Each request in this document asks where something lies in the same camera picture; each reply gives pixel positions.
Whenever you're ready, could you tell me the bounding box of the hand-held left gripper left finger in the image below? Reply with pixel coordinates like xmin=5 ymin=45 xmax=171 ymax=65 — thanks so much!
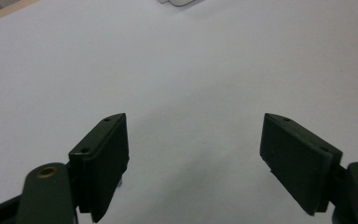
xmin=67 ymin=112 xmax=131 ymax=224

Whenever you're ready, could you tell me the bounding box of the white object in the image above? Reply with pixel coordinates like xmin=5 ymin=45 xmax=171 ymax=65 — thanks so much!
xmin=157 ymin=0 xmax=197 ymax=7

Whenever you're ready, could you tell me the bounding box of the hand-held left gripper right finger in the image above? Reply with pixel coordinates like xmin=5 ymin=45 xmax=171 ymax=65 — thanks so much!
xmin=259 ymin=112 xmax=344 ymax=217

